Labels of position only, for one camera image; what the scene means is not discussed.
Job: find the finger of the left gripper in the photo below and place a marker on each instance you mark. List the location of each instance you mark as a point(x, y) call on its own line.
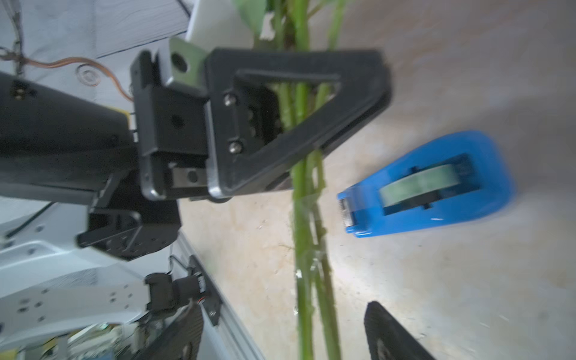
point(239, 164)

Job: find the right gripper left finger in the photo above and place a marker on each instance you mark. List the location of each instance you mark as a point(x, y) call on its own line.
point(180, 340)

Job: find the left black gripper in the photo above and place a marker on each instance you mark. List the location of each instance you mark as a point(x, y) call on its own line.
point(59, 148)

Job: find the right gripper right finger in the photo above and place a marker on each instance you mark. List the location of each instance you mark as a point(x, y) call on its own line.
point(387, 339)

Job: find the artificial flower bouquet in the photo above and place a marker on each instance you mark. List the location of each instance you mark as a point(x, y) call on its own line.
point(284, 26)

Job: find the blue tape dispenser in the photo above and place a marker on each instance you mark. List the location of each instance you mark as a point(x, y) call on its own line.
point(453, 179)

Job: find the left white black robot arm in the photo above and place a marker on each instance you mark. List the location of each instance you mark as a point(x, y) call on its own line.
point(50, 286)

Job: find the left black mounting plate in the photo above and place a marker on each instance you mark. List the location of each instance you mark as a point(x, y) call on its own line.
point(209, 296)

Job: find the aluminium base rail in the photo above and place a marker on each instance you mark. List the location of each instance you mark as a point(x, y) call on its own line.
point(230, 339)

